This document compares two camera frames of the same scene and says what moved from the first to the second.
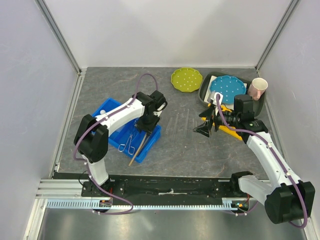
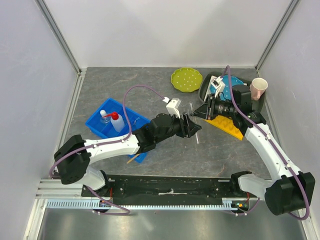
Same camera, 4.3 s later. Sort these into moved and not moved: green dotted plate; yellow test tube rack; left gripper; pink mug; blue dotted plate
Moved: left gripper
Not moved: yellow test tube rack; pink mug; blue dotted plate; green dotted plate
